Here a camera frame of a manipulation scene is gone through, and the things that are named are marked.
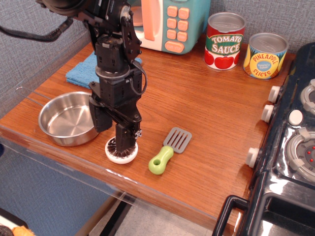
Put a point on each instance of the white stove knob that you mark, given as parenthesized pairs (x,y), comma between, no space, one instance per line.
(273,94)
(267,113)
(252,157)

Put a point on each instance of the black toy stove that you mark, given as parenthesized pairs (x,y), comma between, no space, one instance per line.
(282,188)

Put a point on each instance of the teal toy microwave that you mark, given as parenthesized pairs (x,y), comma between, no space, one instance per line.
(171,26)

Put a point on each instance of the blue folded cloth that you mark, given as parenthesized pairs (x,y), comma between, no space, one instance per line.
(84,72)

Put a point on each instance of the yellow object bottom corner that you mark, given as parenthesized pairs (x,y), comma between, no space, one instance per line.
(16,231)

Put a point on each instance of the white stove knob middle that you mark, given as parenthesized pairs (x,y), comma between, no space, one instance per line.
(267,113)

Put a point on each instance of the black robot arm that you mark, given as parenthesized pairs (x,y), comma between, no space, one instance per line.
(111,29)

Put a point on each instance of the green grey toy spatula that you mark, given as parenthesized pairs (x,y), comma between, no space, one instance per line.
(175,142)

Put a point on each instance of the clear acrylic table guard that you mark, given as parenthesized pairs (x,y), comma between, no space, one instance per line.
(194,184)

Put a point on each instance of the white brown toy mushroom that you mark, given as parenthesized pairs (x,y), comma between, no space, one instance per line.
(117,157)

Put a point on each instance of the tomato sauce can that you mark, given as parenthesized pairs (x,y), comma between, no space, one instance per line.
(224,37)

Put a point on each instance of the pineapple slices can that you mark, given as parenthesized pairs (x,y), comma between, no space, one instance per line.
(265,55)

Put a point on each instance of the stainless steel pan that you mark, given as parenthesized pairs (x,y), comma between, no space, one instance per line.
(65,119)

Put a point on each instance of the white stove knob lower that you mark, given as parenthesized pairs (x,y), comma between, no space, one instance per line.
(252,157)

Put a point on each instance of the white stove knob upper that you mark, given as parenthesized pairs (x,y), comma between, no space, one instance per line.
(273,94)

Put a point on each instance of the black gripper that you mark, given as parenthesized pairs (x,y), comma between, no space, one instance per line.
(114,98)

